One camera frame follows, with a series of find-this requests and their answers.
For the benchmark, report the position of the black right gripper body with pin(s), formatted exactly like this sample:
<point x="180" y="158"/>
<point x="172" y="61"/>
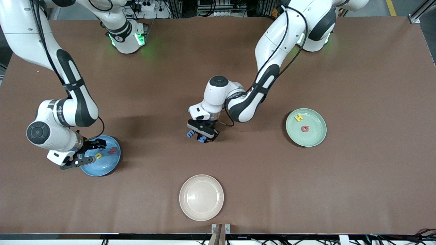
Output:
<point x="89" y="144"/>

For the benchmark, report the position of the blue foam letter M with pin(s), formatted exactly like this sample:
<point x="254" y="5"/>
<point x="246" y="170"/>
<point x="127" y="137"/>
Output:
<point x="203" y="140"/>

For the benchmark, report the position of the red foam letter w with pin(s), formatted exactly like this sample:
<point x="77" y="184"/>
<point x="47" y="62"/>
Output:
<point x="111" y="150"/>

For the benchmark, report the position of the yellow foam letter u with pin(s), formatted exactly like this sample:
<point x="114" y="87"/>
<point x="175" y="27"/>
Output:
<point x="96" y="156"/>

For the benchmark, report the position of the yellow foam letter H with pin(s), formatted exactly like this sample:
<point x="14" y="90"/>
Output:
<point x="299" y="118"/>

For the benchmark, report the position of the pink foam letter Q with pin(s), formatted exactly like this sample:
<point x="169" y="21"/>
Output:
<point x="302" y="128"/>

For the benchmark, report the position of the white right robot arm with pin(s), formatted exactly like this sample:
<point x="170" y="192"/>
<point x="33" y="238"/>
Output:
<point x="20" y="27"/>

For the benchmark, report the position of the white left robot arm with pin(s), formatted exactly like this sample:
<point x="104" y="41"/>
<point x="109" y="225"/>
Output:
<point x="214" y="98"/>

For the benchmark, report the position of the blue round plate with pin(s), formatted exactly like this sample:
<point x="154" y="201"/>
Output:
<point x="105" y="165"/>

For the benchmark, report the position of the blue three-pronged foam letter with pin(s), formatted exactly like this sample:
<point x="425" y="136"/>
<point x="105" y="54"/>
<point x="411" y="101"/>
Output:
<point x="189" y="134"/>

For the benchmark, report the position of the beige round plate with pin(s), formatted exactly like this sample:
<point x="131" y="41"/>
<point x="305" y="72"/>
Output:
<point x="201" y="197"/>

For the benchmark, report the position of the pale green round plate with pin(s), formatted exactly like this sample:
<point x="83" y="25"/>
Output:
<point x="315" y="136"/>

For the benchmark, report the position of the brown table cover sheet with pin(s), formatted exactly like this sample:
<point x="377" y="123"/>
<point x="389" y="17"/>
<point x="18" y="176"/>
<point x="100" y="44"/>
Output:
<point x="306" y="190"/>

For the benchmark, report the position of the long white socket strip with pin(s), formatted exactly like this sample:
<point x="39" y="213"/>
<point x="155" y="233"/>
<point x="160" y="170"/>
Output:
<point x="221" y="13"/>

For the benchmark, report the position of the white power strip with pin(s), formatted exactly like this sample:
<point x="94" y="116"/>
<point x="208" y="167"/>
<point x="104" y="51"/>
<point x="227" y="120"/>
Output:
<point x="150" y="5"/>

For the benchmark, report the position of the white paper label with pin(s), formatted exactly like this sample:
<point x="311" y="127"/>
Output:
<point x="344" y="240"/>

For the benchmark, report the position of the small metal edge bracket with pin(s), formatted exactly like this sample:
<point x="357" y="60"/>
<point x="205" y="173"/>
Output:
<point x="214" y="228"/>

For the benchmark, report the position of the black table edge rail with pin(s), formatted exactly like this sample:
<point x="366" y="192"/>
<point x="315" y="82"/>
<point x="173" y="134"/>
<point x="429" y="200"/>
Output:
<point x="136" y="236"/>

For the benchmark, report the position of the tan upright post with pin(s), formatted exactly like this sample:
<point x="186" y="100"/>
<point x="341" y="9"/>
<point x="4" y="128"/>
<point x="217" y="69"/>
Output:
<point x="218" y="238"/>

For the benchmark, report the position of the aluminium frame profile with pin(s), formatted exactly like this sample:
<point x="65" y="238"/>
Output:
<point x="415" y="19"/>

